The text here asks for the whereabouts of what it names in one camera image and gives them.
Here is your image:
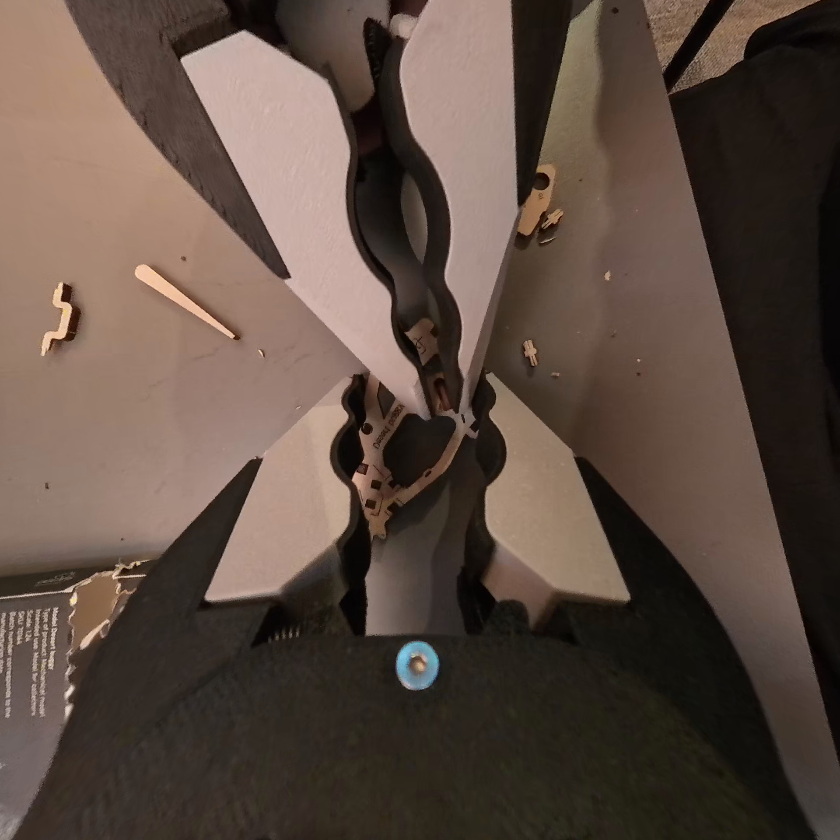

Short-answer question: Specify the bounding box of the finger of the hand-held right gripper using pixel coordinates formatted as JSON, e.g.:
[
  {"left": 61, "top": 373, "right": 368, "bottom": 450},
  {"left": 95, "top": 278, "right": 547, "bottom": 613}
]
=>
[
  {"left": 379, "top": 0, "right": 523, "bottom": 422},
  {"left": 180, "top": 29, "right": 435, "bottom": 422}
]

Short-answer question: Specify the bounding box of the person's dark clothing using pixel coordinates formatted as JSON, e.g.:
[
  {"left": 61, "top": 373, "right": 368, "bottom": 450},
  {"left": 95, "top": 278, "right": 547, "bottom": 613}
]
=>
[{"left": 669, "top": 20, "right": 840, "bottom": 840}]

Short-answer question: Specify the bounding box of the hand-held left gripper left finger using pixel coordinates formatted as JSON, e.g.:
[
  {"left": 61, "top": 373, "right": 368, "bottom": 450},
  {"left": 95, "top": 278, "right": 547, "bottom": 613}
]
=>
[{"left": 203, "top": 375, "right": 372, "bottom": 632}]

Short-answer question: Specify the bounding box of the torn black printed box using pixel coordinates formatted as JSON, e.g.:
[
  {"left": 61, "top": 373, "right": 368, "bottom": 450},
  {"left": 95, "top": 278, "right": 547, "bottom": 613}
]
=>
[{"left": 0, "top": 558, "right": 160, "bottom": 765}]

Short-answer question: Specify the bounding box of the small engraved wooden model part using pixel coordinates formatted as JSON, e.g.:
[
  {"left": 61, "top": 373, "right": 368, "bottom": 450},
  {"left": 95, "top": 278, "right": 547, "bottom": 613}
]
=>
[{"left": 406, "top": 318, "right": 455, "bottom": 411}]

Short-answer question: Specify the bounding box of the slotted wooden link piece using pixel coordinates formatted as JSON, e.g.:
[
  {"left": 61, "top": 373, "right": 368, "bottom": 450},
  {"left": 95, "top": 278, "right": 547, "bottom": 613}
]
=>
[{"left": 515, "top": 163, "right": 558, "bottom": 238}]

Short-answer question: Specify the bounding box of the wooden model frame with cutouts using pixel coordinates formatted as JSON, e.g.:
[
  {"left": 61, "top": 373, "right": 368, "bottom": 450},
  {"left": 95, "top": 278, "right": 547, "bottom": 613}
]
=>
[{"left": 350, "top": 374, "right": 481, "bottom": 544}]

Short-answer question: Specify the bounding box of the tapered wooden pointer piece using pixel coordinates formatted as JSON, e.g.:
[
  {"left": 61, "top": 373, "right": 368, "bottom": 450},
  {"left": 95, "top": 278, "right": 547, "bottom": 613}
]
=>
[{"left": 134, "top": 264, "right": 239, "bottom": 341}]

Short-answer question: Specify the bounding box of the thin black rod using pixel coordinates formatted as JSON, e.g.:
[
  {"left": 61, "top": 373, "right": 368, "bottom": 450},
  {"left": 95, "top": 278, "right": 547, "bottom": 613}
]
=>
[{"left": 661, "top": 0, "right": 737, "bottom": 94}]

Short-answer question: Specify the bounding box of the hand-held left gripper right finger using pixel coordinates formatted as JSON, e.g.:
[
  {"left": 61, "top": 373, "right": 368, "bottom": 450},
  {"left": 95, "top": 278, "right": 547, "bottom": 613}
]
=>
[{"left": 467, "top": 373, "right": 632, "bottom": 632}]

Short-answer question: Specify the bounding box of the stepped wooden bracket piece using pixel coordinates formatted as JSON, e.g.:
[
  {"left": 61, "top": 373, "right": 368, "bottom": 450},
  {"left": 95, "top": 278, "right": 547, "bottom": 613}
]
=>
[{"left": 40, "top": 281, "right": 81, "bottom": 358}]

